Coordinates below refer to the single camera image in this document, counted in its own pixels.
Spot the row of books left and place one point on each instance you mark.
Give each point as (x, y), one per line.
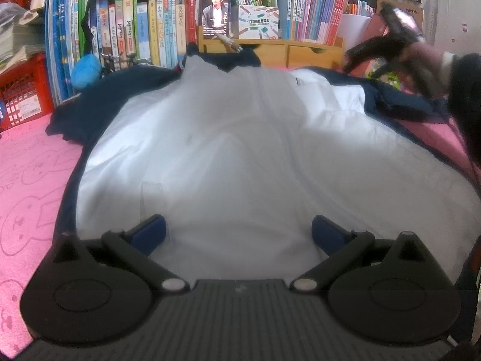
(88, 39)

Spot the row of books right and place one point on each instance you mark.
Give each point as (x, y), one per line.
(314, 21)

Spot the wooden drawer organizer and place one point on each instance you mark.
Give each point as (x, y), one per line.
(277, 53)

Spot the smartphone with lit screen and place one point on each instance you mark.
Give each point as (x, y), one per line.
(214, 17)

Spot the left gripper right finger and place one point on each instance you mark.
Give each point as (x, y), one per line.
(343, 248)

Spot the white patterned small box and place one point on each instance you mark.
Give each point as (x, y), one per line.
(255, 22)

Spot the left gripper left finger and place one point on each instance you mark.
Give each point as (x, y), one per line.
(132, 249)

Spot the brown cardboard box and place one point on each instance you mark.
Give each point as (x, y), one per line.
(400, 16)

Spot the red plastic crate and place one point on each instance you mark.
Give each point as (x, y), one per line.
(25, 92)

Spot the pink bunny pattern blanket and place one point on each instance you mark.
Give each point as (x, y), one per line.
(35, 168)

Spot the stack of papers and books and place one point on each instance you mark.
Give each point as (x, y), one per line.
(22, 35)

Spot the white and navy jacket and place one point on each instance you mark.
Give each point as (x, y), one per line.
(240, 159)

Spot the row of books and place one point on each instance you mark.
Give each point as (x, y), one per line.
(314, 21)
(88, 39)

